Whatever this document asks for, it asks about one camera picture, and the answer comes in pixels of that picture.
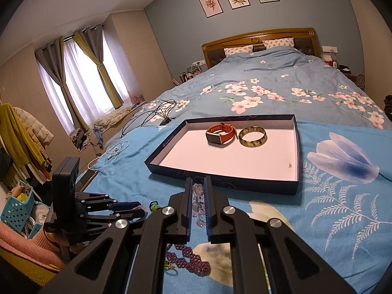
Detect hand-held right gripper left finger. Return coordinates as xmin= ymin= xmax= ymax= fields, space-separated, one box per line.
xmin=40 ymin=177 xmax=193 ymax=294

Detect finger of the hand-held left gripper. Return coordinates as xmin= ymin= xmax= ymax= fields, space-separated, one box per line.
xmin=84 ymin=208 xmax=148 ymax=236
xmin=80 ymin=192 xmax=142 ymax=213

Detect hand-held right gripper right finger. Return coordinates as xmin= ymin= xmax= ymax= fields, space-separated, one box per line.
xmin=204 ymin=176 xmax=359 ymax=294

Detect pale purple crystal bracelet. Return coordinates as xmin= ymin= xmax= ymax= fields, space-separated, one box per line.
xmin=192 ymin=183 xmax=208 ymax=228

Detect dark purple bead necklace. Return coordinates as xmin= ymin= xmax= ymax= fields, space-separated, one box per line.
xmin=165 ymin=245 xmax=212 ymax=274

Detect dark blue cardboard tray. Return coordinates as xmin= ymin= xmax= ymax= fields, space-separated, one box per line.
xmin=145 ymin=114 xmax=302 ymax=196

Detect person's left forearm pink sleeve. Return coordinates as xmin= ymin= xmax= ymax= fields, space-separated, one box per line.
xmin=0 ymin=220 xmax=69 ymax=271

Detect pile of mixed clothes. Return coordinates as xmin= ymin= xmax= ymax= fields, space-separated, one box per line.
xmin=69 ymin=126 xmax=105 ymax=153

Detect blue plastic basket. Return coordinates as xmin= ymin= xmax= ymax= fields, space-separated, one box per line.
xmin=0 ymin=194 xmax=43 ymax=240

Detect white down jacket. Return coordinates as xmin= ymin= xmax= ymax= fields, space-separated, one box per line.
xmin=14 ymin=107 xmax=55 ymax=154

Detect yellow hanging coat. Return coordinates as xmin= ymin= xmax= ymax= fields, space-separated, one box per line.
xmin=0 ymin=103 xmax=46 ymax=168

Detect green marbled bangle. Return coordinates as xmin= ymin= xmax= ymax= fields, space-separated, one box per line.
xmin=238 ymin=126 xmax=268 ymax=147

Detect cream folded blanket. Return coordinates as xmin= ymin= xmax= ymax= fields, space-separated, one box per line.
xmin=93 ymin=107 xmax=132 ymax=128

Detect olive knitted cardigan with buttons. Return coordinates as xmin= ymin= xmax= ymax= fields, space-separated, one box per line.
xmin=0 ymin=247 xmax=62 ymax=282

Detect white sheer curtain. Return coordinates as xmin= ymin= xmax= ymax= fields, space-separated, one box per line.
xmin=40 ymin=32 xmax=131 ymax=131

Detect grey and olive curtain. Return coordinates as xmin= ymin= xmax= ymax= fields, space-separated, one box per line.
xmin=35 ymin=37 xmax=90 ymax=133
xmin=73 ymin=24 xmax=125 ymax=108

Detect blue tulip print blanket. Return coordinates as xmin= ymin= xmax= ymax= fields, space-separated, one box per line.
xmin=88 ymin=119 xmax=392 ymax=294

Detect blue floral duvet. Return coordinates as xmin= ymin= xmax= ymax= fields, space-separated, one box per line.
xmin=104 ymin=47 xmax=385 ymax=160

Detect cosmetics on nightstand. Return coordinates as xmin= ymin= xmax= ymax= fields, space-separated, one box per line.
xmin=179 ymin=64 xmax=203 ymax=84

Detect white patterned pillow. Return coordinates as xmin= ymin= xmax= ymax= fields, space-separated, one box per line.
xmin=224 ymin=45 xmax=254 ymax=57
xmin=263 ymin=37 xmax=295 ymax=50

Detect wooden bed headboard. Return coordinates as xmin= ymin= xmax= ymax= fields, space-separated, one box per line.
xmin=201 ymin=27 xmax=321 ymax=69

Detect white cable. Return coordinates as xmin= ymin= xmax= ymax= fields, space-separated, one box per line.
xmin=87 ymin=140 xmax=130 ymax=171

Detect orange strap smartwatch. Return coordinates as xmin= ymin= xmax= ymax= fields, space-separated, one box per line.
xmin=205 ymin=123 xmax=237 ymax=148

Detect black cables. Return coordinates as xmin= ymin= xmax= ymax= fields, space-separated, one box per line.
xmin=121 ymin=99 xmax=179 ymax=137

